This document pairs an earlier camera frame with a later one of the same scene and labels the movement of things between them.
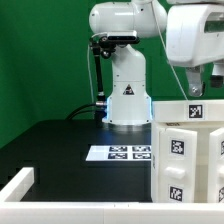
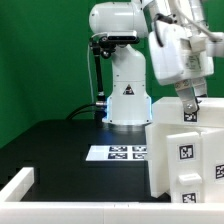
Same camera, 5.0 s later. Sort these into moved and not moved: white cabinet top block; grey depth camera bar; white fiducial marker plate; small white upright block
Moved: white cabinet top block
Not moved: grey depth camera bar; white fiducial marker plate; small white upright block
